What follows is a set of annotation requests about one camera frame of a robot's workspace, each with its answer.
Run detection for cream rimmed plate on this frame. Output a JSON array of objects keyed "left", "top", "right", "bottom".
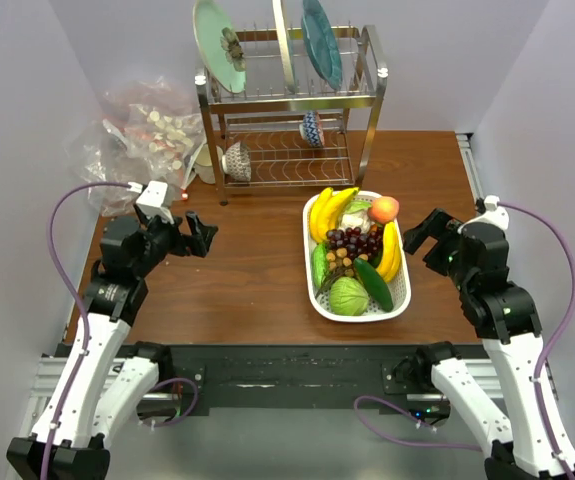
[{"left": 272, "top": 0, "right": 297, "bottom": 94}]

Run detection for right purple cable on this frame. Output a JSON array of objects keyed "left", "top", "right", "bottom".
[{"left": 354, "top": 201, "right": 575, "bottom": 480}]

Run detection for mint green flower plate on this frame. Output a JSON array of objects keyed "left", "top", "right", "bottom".
[{"left": 193, "top": 0, "right": 247, "bottom": 94}]

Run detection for green cabbage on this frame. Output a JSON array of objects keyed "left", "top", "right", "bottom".
[{"left": 328, "top": 277, "right": 370, "bottom": 316}]

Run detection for toy peach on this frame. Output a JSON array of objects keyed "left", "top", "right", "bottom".
[{"left": 368, "top": 196, "right": 400, "bottom": 225}]

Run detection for dark green cucumber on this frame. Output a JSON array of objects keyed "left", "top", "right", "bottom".
[{"left": 353, "top": 258, "right": 394, "bottom": 312}]

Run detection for pile of clear plastic bags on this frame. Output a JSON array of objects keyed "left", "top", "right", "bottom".
[{"left": 66, "top": 77, "right": 200, "bottom": 201}]

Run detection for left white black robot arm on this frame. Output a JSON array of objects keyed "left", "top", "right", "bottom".
[{"left": 6, "top": 207, "right": 218, "bottom": 479}]

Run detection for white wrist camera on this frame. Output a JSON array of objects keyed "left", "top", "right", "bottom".
[
  {"left": 135, "top": 181, "right": 175, "bottom": 225},
  {"left": 458, "top": 195, "right": 509, "bottom": 233}
]

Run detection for white perforated plastic basket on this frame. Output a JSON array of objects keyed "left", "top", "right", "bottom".
[{"left": 302, "top": 190, "right": 413, "bottom": 324}]

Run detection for teal blue plate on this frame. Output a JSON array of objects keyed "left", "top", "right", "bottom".
[{"left": 301, "top": 0, "right": 343, "bottom": 91}]

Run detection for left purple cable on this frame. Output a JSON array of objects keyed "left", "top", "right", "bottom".
[{"left": 40, "top": 181, "right": 199, "bottom": 480}]

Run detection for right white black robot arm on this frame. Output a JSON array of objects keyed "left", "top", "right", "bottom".
[{"left": 403, "top": 207, "right": 575, "bottom": 479}]

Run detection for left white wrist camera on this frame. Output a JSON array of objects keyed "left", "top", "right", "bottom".
[{"left": 135, "top": 181, "right": 175, "bottom": 225}]

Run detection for yellow banana pair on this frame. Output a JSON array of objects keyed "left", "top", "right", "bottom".
[{"left": 376, "top": 222, "right": 401, "bottom": 283}]

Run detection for yellow banana bunch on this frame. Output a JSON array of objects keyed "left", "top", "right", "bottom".
[{"left": 308, "top": 187, "right": 359, "bottom": 243}]

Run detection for brown patterned bowl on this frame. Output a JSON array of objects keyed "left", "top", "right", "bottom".
[{"left": 221, "top": 142, "right": 252, "bottom": 183}]

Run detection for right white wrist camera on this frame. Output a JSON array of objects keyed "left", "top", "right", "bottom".
[{"left": 458, "top": 195, "right": 509, "bottom": 233}]

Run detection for light green bumpy gourd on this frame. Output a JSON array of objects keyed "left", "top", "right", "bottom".
[{"left": 311, "top": 243, "right": 328, "bottom": 289}]

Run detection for blue patterned bowl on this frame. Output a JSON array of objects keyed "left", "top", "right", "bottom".
[{"left": 299, "top": 110, "right": 325, "bottom": 148}]

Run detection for clear zip top bag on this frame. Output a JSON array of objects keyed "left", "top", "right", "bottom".
[{"left": 123, "top": 104, "right": 206, "bottom": 193}]

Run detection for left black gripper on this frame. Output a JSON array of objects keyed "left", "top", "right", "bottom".
[{"left": 132, "top": 202, "right": 216, "bottom": 277}]

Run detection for toy cauliflower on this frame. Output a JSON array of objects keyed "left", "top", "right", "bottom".
[{"left": 338, "top": 200, "right": 372, "bottom": 233}]

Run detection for cream enamel mug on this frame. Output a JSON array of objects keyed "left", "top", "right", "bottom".
[{"left": 193, "top": 144, "right": 216, "bottom": 185}]

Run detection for purple cable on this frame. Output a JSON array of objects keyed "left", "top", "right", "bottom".
[
  {"left": 40, "top": 181, "right": 199, "bottom": 480},
  {"left": 354, "top": 201, "right": 575, "bottom": 480}
]

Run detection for dark purple grape bunch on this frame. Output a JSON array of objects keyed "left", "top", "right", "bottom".
[{"left": 324, "top": 225, "right": 384, "bottom": 262}]

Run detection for steel dish rack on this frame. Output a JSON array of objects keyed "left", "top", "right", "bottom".
[{"left": 194, "top": 25, "right": 389, "bottom": 205}]

